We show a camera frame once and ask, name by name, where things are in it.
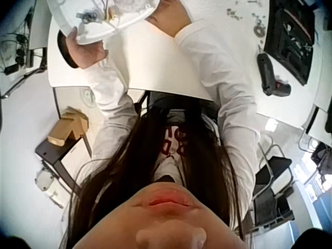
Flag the person's left hand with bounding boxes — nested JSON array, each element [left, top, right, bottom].
[[64, 25, 109, 70]]

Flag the person's right hand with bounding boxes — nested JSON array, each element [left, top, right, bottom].
[[147, 0, 194, 37]]

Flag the white round appliance housing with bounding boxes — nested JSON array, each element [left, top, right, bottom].
[[46, 0, 160, 46]]

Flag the scattered small metal parts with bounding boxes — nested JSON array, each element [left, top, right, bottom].
[[225, 0, 268, 26]]

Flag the person's legs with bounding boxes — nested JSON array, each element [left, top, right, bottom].
[[141, 89, 219, 127]]

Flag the grey panel with green logo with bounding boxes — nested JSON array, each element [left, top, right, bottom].
[[52, 87, 105, 159]]

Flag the black electric screwdriver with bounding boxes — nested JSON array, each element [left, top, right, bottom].
[[256, 51, 293, 97]]

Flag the power strip with black plugs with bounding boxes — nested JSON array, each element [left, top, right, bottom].
[[15, 48, 35, 67]]

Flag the black open tool case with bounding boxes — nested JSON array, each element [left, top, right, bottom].
[[263, 0, 316, 87]]

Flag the wooden block piece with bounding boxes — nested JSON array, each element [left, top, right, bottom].
[[47, 105, 89, 147]]

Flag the black power adapter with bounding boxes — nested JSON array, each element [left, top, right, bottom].
[[4, 64, 20, 76]]

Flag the white side table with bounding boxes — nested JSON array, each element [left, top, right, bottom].
[[301, 103, 332, 146]]

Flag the dark bag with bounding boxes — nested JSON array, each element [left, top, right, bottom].
[[310, 142, 332, 171]]

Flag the black cable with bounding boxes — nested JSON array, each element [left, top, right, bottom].
[[0, 66, 48, 100]]

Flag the dark metal table frame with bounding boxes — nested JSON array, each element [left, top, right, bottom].
[[34, 134, 93, 193]]

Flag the white device with cable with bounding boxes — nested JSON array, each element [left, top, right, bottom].
[[34, 167, 65, 209]]

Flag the black metal frame chair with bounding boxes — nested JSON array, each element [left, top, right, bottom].
[[252, 144, 297, 230]]

